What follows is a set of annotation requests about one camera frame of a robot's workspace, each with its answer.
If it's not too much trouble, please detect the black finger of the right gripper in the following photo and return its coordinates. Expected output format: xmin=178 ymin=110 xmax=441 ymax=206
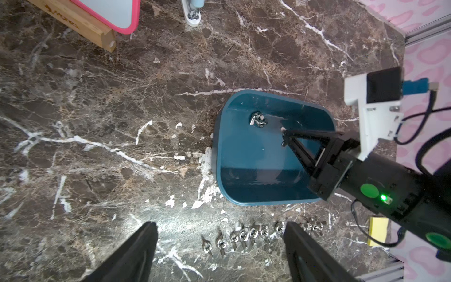
xmin=285 ymin=137 xmax=330 ymax=178
xmin=285 ymin=130 xmax=344 ymax=145

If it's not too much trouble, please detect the wing nut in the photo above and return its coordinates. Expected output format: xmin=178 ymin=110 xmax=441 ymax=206
xmin=281 ymin=126 xmax=287 ymax=147

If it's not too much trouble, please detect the pile of silver wing nuts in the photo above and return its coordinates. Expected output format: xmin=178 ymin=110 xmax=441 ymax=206
xmin=250 ymin=111 xmax=267 ymax=128

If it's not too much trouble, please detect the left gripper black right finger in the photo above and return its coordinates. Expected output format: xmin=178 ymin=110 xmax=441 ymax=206
xmin=283 ymin=222 xmax=356 ymax=282

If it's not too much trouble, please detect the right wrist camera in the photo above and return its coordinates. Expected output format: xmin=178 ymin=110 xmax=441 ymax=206
xmin=344 ymin=67 xmax=439 ymax=161

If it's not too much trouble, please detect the row of table wing nuts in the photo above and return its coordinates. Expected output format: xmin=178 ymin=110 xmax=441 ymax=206
xmin=201 ymin=217 xmax=330 ymax=257

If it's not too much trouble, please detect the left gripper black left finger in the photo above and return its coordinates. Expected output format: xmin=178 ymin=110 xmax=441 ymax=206
xmin=83 ymin=222 xmax=158 ymax=282

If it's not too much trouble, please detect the yellow sticky note pad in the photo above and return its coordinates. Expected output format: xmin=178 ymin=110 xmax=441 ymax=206
xmin=368 ymin=216 xmax=389 ymax=243

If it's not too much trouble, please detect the teal plastic storage box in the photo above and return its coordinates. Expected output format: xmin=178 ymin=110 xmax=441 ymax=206
xmin=211 ymin=89 xmax=335 ymax=206

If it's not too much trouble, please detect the pink framed whiteboard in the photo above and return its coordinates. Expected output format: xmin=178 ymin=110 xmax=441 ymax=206
xmin=72 ymin=0 xmax=141 ymax=35

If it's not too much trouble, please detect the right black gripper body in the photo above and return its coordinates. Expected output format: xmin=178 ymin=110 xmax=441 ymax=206
xmin=309 ymin=131 xmax=451 ymax=261

